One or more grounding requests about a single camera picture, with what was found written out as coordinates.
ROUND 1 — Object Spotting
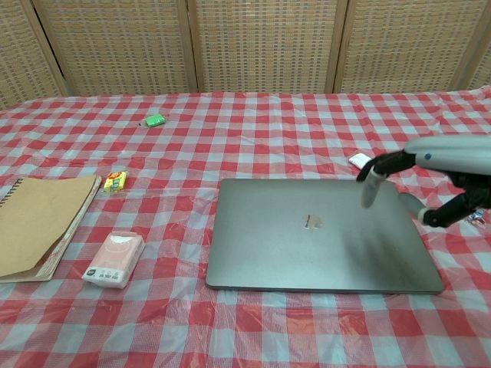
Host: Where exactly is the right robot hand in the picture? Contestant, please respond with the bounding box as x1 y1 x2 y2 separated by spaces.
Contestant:
355 133 491 231

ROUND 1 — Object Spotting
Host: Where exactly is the silver grey laptop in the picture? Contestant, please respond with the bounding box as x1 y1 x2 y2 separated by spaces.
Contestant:
205 178 445 295

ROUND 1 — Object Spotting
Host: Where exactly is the woven bamboo folding screen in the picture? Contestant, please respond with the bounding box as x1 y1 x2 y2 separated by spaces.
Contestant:
0 0 491 110

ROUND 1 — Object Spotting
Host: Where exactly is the colourful candy wrapper bag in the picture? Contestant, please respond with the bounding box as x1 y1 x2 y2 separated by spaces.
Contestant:
464 208 487 228

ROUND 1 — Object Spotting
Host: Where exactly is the small white flat object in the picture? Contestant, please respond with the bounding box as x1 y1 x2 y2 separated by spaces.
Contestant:
348 152 372 169

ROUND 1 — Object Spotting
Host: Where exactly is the red white checkered tablecloth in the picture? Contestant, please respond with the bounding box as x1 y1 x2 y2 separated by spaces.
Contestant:
0 86 491 368

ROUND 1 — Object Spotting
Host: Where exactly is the green usb stick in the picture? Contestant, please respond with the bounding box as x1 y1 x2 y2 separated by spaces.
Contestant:
138 113 168 129

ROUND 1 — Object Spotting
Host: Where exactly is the yellow candy pack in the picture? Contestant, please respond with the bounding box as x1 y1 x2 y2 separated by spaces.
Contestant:
103 171 129 194

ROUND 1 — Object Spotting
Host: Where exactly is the pink tissue pack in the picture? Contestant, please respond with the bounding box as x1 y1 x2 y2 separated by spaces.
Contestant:
82 231 147 289

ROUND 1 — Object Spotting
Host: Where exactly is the brown kraft cover notebook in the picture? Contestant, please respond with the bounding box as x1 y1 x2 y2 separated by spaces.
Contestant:
0 174 103 284

